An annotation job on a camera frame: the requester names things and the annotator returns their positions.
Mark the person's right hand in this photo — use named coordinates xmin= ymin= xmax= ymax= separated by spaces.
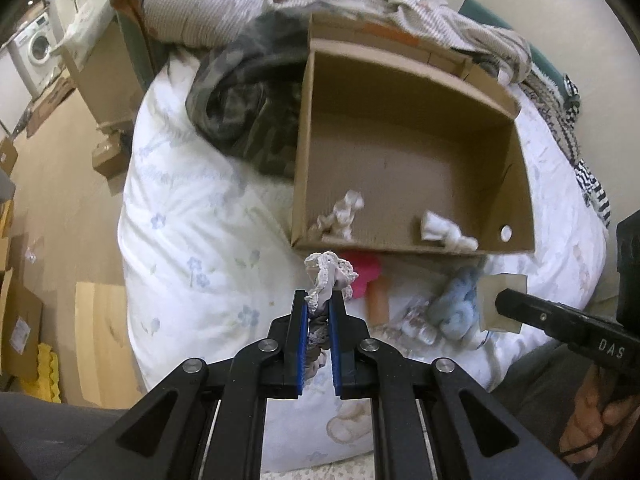
xmin=564 ymin=364 xmax=640 ymax=465

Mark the white washing machine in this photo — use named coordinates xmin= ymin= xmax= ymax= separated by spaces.
xmin=11 ymin=11 xmax=53 ymax=97

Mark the white knotted sock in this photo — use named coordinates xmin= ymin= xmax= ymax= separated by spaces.
xmin=309 ymin=189 xmax=366 ymax=242

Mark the light blue fluffy cloth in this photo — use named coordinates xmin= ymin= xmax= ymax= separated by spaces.
xmin=425 ymin=266 xmax=485 ymax=348

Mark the small cardboard box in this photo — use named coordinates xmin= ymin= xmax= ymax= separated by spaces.
xmin=91 ymin=132 xmax=132 ymax=178

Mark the yellow foam mat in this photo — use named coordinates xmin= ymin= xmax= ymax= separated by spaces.
xmin=22 ymin=342 xmax=63 ymax=404

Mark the beige foam block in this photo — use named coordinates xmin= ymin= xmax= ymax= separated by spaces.
xmin=477 ymin=273 xmax=529 ymax=335

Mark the tall cardboard box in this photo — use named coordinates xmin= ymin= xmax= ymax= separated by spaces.
xmin=61 ymin=22 xmax=143 ymax=136

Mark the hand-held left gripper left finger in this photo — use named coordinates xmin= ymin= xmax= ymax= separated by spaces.
xmin=49 ymin=289 xmax=309 ymax=480

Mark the camouflage cloth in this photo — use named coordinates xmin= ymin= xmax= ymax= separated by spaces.
xmin=185 ymin=11 xmax=307 ymax=179

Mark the black white striped cloth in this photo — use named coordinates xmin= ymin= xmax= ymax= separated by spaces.
xmin=530 ymin=74 xmax=612 ymax=228

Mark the person's grey trouser leg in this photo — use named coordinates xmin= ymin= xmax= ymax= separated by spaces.
xmin=487 ymin=340 xmax=601 ymax=476

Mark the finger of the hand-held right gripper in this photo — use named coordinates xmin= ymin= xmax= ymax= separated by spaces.
xmin=495 ymin=288 xmax=591 ymax=346

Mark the white floral bed blanket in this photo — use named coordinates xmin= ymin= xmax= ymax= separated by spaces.
xmin=116 ymin=50 xmax=608 ymax=473

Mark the patterned small sock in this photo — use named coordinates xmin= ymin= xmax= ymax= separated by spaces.
xmin=397 ymin=296 xmax=441 ymax=346

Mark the flat cardboard sheet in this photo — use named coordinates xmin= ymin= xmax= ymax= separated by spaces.
xmin=0 ymin=280 xmax=45 ymax=382

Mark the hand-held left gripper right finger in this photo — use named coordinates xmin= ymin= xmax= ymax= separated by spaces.
xmin=328 ymin=290 xmax=577 ymax=480

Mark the white lace cloth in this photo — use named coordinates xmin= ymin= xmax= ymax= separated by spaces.
xmin=302 ymin=251 xmax=360 ymax=383

